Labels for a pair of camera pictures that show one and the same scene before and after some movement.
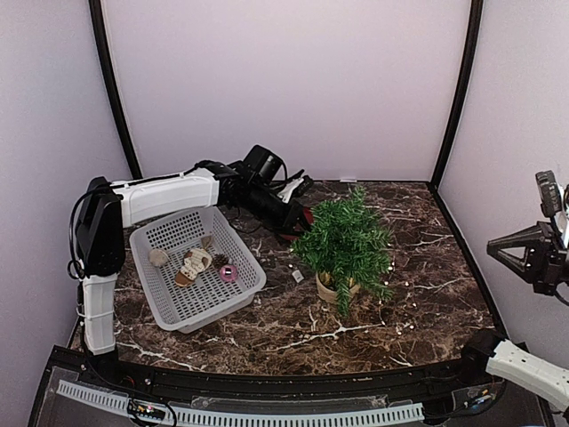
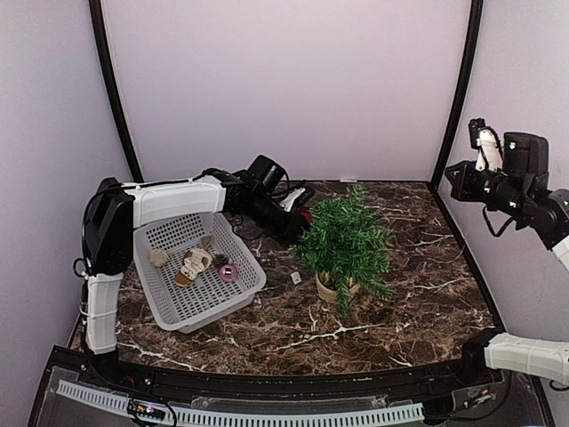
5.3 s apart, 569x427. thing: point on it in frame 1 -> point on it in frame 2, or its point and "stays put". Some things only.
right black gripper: [541, 263] -> [460, 189]
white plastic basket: [196, 267] stays put
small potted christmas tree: [348, 247] stays put
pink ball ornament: [228, 273] stays put
